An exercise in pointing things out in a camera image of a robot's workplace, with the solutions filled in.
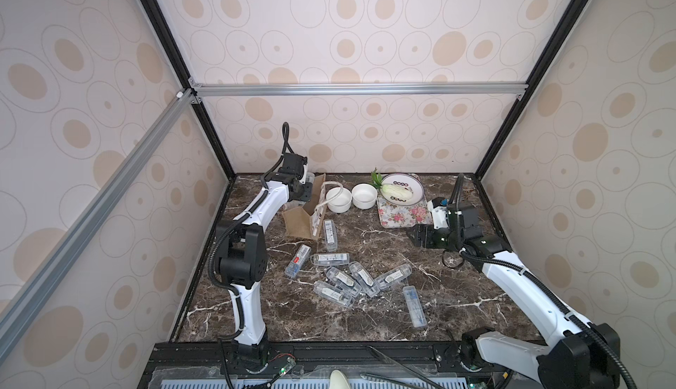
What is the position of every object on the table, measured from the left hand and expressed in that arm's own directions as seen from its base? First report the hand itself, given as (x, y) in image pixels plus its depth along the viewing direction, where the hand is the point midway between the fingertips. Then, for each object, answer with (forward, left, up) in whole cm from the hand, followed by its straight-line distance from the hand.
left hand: (311, 187), depth 96 cm
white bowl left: (+4, -11, -14) cm, 18 cm away
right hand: (-19, -38, +2) cm, 43 cm away
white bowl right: (+7, -21, -12) cm, 25 cm away
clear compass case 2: (-22, +4, -14) cm, 26 cm away
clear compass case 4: (-29, -19, -13) cm, 37 cm away
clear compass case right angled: (-28, -29, -13) cm, 42 cm away
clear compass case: (-12, -7, -13) cm, 19 cm away
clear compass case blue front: (-39, -35, -14) cm, 54 cm away
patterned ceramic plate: (+17, -40, -14) cm, 46 cm away
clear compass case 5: (-34, -9, -13) cm, 37 cm away
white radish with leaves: (+9, -32, -11) cm, 35 cm away
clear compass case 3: (-30, -12, -14) cm, 35 cm away
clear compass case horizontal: (-22, -8, -13) cm, 27 cm away
